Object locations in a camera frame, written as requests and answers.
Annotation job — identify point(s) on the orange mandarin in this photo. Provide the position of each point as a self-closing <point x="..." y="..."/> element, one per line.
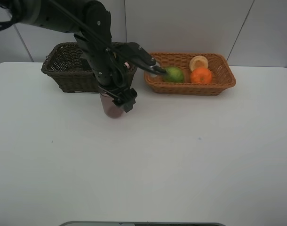
<point x="201" y="75"/>

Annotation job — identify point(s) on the green lime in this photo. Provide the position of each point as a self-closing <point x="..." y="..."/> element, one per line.
<point x="174" y="75"/>

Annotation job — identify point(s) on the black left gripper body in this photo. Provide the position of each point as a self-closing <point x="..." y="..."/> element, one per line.
<point x="107" y="63"/>

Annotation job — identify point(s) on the brown bread bun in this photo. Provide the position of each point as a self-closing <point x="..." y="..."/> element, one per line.
<point x="198" y="61"/>

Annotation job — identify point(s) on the translucent purple plastic cup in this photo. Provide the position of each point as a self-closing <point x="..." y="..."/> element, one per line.
<point x="110" y="109"/>

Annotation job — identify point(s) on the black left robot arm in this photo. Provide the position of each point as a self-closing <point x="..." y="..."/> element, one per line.
<point x="90" y="23"/>

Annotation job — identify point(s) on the orange wicker basket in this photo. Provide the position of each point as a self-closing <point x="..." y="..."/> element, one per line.
<point x="223" y="77"/>

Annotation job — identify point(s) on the dark brown wicker basket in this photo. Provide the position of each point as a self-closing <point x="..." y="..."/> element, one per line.
<point x="68" y="67"/>

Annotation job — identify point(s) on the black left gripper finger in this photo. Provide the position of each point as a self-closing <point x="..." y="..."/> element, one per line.
<point x="126" y="99"/>
<point x="155" y="69"/>

